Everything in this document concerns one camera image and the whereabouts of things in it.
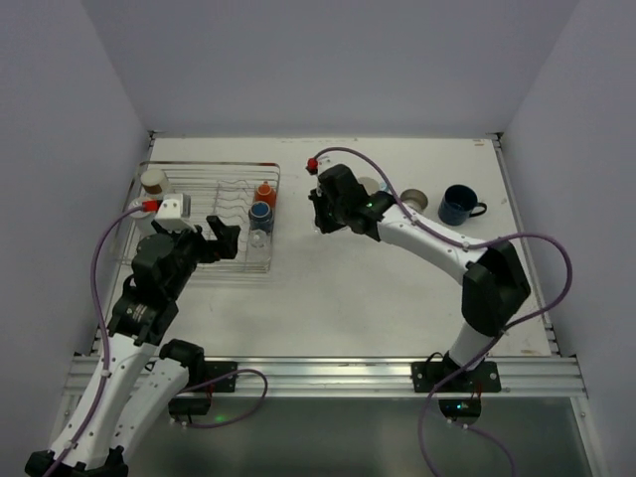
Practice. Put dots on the aluminium front rail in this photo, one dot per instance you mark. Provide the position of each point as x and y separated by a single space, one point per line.
504 377

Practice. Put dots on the small blue cup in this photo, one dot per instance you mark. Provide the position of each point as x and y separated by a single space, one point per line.
260 217

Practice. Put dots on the beige brown-striped cup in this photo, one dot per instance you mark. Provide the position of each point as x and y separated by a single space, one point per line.
415 199

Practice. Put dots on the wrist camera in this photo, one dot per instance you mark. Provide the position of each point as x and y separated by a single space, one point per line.
316 165
174 213

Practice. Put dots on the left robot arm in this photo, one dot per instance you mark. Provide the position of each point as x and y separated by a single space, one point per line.
137 374

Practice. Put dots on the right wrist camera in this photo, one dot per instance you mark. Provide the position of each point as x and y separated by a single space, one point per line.
316 165

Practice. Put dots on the beige cup with brown band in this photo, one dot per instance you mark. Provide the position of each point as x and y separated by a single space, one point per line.
155 183

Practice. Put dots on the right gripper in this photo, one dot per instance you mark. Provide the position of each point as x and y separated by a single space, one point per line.
324 210

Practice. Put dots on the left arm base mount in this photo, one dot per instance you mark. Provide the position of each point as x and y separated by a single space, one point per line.
213 380

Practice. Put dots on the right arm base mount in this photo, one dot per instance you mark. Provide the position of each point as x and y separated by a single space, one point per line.
459 399

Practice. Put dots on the dark blue mug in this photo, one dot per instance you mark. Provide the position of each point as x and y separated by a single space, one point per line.
458 204

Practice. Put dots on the white upside-down cup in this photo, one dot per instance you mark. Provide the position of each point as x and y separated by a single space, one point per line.
143 215

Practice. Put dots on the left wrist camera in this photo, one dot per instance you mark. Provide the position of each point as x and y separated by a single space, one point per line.
174 213

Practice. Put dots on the light blue mug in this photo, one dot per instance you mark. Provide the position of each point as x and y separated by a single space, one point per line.
371 185

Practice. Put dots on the clear glass in rack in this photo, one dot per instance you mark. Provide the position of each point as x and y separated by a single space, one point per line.
258 247

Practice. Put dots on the orange cup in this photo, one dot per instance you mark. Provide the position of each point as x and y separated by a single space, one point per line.
265 193

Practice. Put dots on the metal wire dish rack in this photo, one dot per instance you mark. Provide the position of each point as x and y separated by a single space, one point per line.
226 190

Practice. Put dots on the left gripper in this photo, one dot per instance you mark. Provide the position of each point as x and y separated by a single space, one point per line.
207 243

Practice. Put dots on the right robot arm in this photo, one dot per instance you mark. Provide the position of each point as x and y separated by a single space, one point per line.
493 283

